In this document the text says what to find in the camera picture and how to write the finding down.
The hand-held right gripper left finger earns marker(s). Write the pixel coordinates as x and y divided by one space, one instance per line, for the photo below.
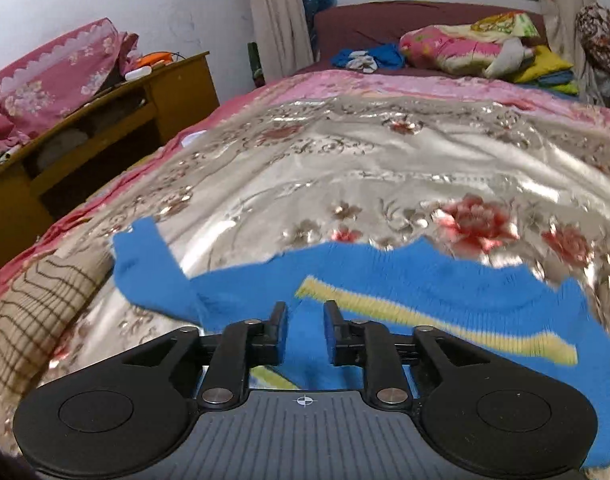
281 332

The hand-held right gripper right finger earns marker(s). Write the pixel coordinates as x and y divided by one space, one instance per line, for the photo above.
330 332

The blue sweater with yellow stripe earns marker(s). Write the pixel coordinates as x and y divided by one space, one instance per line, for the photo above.
435 280

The pile of blue clothes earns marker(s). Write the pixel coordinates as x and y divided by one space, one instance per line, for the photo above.
387 55

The floral satin bedspread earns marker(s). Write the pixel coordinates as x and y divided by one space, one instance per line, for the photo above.
335 160

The wooden side cabinet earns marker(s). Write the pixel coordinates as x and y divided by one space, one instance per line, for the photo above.
175 90

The white grey cloth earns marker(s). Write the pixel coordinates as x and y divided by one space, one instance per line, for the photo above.
362 62

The small white object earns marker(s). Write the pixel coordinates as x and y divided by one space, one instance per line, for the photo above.
137 73

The orange object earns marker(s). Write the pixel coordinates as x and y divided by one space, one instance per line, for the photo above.
152 58

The maroon bed sheet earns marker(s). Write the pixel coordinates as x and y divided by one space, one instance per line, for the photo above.
365 27

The folded pink floral quilt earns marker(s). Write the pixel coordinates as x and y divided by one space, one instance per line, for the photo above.
445 47

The beige curtain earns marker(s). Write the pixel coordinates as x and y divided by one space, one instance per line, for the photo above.
560 15
277 15

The blue plastic bag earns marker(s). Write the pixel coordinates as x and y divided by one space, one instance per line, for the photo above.
315 0

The pink floral cloth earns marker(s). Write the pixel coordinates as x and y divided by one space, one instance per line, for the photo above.
55 80

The folded blue green cloth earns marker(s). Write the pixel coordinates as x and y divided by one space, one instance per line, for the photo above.
560 82

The yellow cloth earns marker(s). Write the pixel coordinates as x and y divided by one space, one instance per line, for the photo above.
547 62

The brown floral garment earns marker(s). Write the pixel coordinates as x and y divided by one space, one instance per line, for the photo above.
602 35

